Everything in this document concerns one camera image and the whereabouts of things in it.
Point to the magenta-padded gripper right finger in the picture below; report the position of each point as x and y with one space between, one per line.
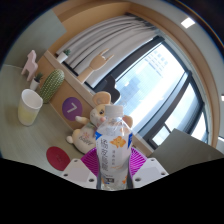
150 171

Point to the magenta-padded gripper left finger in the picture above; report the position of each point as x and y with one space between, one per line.
78 171

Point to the clear plastic water bottle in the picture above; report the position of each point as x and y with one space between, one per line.
113 150

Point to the flat round red coaster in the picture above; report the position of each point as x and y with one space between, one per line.
57 158

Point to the beige mouse plush toy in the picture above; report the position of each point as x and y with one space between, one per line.
85 136

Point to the large grey-green partition panel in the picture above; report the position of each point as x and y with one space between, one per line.
186 150

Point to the round purple number sign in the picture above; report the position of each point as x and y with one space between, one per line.
71 108

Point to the pale yellow plastic cup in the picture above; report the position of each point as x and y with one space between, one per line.
28 108

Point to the dark-framed window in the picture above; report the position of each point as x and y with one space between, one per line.
156 86

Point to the dark horse figure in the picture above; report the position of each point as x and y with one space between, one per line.
111 88

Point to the tall green cactus figure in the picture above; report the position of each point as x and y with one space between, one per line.
51 85

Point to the small plant in white pot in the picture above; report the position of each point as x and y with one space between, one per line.
34 84
61 57

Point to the wooden hand figure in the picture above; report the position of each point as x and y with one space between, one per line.
96 63

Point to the pink wooden horse figure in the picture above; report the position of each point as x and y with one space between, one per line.
30 65

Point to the white pleated curtain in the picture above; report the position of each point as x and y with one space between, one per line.
106 43

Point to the small grey-green partition panel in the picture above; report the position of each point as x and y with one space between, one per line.
36 36

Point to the ceiling lights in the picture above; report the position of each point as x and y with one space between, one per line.
187 22

